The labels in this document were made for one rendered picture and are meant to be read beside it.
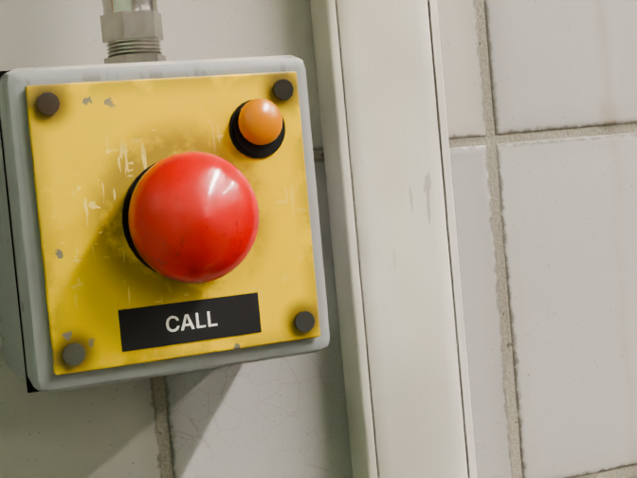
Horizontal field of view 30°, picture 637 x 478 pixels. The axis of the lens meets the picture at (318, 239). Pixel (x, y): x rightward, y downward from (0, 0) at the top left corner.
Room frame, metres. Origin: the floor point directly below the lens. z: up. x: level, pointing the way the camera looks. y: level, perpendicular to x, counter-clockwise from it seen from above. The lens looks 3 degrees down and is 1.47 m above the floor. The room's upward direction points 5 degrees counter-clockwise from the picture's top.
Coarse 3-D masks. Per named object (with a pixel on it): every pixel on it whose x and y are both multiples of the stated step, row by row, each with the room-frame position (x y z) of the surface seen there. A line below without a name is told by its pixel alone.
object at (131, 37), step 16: (112, 0) 0.40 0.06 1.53; (128, 0) 0.40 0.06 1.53; (144, 0) 0.40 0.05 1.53; (112, 16) 0.40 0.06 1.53; (128, 16) 0.40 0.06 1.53; (144, 16) 0.40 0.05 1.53; (160, 16) 0.41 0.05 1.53; (112, 32) 0.40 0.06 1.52; (128, 32) 0.40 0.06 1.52; (144, 32) 0.40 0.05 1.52; (160, 32) 0.41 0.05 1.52; (112, 48) 0.40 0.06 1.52; (128, 48) 0.40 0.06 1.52; (144, 48) 0.40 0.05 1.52; (160, 48) 0.41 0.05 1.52
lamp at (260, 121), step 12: (252, 108) 0.38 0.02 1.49; (264, 108) 0.38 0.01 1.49; (276, 108) 0.38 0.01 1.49; (240, 120) 0.38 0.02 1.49; (252, 120) 0.38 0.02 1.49; (264, 120) 0.38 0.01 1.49; (276, 120) 0.38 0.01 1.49; (252, 132) 0.38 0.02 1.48; (264, 132) 0.38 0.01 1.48; (276, 132) 0.38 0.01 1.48; (264, 144) 0.38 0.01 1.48
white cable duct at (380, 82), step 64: (320, 0) 0.46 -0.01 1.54; (384, 0) 0.47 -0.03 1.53; (320, 64) 0.47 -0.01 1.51; (384, 64) 0.46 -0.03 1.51; (384, 128) 0.46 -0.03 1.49; (384, 192) 0.46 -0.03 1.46; (448, 192) 0.47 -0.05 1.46; (384, 256) 0.46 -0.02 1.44; (448, 256) 0.47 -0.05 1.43; (384, 320) 0.46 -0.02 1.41; (448, 320) 0.47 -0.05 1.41; (384, 384) 0.46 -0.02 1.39; (448, 384) 0.47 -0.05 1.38; (384, 448) 0.46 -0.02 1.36; (448, 448) 0.47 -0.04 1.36
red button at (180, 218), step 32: (160, 160) 0.36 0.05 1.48; (192, 160) 0.35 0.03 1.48; (224, 160) 0.36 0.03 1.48; (160, 192) 0.35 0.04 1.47; (192, 192) 0.35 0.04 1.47; (224, 192) 0.35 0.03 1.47; (160, 224) 0.35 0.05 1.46; (192, 224) 0.35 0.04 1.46; (224, 224) 0.35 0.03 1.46; (256, 224) 0.36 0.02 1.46; (160, 256) 0.35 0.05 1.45; (192, 256) 0.35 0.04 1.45; (224, 256) 0.35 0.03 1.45
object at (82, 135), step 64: (128, 64) 0.38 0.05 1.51; (192, 64) 0.38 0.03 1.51; (256, 64) 0.39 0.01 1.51; (0, 128) 0.37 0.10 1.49; (64, 128) 0.36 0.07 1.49; (128, 128) 0.37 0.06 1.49; (192, 128) 0.38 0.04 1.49; (0, 192) 0.39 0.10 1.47; (64, 192) 0.36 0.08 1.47; (128, 192) 0.37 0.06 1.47; (256, 192) 0.38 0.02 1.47; (0, 256) 0.40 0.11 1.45; (64, 256) 0.36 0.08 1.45; (128, 256) 0.37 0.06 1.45; (256, 256) 0.38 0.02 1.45; (320, 256) 0.40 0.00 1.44; (0, 320) 0.42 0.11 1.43; (64, 320) 0.36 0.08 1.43; (128, 320) 0.37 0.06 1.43; (192, 320) 0.37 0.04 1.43; (256, 320) 0.38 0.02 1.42; (320, 320) 0.39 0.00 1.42; (64, 384) 0.36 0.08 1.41
